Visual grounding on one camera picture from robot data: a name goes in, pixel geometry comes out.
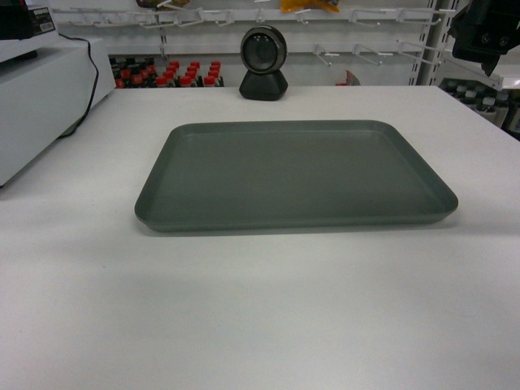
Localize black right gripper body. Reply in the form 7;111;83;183
450;0;519;65

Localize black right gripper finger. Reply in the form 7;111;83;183
481;54;501;77

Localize grey rectangular serving tray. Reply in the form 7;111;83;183
134;119;458;232

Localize white checkout table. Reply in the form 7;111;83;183
1;87;519;389

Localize white peg hook rack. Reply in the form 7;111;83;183
52;0;505;89

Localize black round barcode scanner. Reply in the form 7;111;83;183
239;25;288;102

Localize red capped sauce bottles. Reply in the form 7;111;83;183
109;56;224;89

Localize white cash register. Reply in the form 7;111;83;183
1;1;115;184

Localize black power cable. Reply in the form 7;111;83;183
56;34;101;139

